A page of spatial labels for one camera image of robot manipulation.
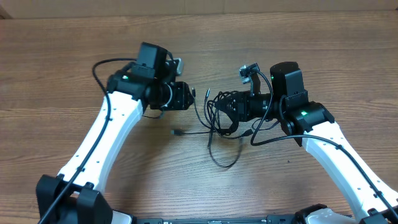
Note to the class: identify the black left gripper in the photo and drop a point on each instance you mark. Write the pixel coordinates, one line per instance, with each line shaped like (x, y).
(181, 102)

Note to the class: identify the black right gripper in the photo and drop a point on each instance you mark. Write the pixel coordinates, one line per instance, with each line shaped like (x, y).
(242, 113)

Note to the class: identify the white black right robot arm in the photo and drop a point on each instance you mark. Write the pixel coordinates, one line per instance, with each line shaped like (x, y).
(314, 128)

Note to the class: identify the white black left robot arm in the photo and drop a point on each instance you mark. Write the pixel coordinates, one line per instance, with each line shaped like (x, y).
(76, 193)

